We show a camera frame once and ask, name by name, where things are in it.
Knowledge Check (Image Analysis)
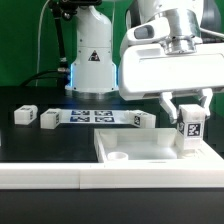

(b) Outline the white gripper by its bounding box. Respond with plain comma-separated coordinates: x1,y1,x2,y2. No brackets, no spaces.
119,16,224,124

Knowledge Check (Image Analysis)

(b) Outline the white square tabletop tray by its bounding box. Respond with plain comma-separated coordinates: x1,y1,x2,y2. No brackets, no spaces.
94,128,213,163

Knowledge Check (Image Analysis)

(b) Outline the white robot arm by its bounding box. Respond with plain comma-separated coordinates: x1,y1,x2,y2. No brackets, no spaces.
118,0,224,122

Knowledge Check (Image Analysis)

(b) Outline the white L-shaped fence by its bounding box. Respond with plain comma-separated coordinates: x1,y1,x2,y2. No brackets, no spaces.
0,133,224,190

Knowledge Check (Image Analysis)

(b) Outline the blue tag sheet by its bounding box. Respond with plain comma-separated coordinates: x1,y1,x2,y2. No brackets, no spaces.
69,109,116,124

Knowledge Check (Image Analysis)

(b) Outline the black camera stand pole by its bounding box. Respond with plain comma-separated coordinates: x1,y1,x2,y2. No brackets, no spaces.
48,0,102,70

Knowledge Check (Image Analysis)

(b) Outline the black cable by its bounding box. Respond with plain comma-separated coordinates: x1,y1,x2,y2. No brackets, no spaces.
19,68,71,87

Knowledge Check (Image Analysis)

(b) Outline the white cable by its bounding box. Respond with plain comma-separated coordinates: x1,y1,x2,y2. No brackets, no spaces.
34,0,51,87

